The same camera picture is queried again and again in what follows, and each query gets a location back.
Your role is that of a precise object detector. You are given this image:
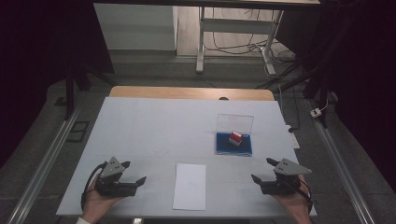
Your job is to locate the black curtain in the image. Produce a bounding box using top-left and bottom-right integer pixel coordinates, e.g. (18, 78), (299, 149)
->
(275, 0), (396, 194)
(0, 0), (115, 171)

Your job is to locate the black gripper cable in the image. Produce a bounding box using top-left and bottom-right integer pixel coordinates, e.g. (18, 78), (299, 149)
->
(80, 161), (108, 213)
(298, 178), (314, 216)

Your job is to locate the white desk frame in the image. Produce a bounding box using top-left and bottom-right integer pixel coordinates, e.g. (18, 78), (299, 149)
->
(92, 0), (321, 77)

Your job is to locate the tangle of floor cables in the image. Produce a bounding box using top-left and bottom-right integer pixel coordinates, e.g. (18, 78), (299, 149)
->
(204, 7), (297, 64)

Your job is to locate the person's left hand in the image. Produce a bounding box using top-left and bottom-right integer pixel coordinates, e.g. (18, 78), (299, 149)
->
(81, 178), (126, 224)

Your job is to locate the red stamp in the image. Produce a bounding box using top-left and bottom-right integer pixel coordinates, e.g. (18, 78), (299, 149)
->
(228, 131), (244, 147)

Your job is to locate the wooden table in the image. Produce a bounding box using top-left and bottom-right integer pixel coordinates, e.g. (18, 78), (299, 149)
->
(108, 85), (276, 102)

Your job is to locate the black floor frame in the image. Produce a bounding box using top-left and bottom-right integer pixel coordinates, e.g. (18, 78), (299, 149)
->
(65, 120), (91, 144)

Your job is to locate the white cabinet panel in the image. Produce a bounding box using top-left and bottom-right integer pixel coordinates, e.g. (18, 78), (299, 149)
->
(92, 3), (179, 51)

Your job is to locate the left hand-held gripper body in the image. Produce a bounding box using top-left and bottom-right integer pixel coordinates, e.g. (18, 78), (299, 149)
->
(94, 156), (138, 198)

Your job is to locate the white paper sheet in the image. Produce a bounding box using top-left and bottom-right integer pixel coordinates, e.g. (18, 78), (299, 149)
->
(172, 162), (207, 212)

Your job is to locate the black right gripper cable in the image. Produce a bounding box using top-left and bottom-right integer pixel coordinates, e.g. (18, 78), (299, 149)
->
(298, 178), (314, 216)

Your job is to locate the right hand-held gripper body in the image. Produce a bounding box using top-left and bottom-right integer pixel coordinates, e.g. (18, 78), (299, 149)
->
(261, 158), (313, 196)

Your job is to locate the person's right hand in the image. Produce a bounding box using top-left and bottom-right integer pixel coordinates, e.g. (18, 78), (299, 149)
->
(273, 175), (314, 224)

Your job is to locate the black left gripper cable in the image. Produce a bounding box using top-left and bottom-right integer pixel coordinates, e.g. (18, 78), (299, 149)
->
(80, 161), (108, 213)

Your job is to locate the aluminium rail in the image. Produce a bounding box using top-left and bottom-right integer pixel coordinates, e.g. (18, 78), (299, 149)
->
(305, 98), (377, 224)
(5, 104), (82, 224)

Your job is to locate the black metal stand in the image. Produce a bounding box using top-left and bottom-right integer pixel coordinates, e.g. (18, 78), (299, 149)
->
(54, 60), (118, 121)
(255, 18), (335, 129)

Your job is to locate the blue ink pad box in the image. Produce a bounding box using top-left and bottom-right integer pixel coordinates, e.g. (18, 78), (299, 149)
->
(215, 113), (255, 157)

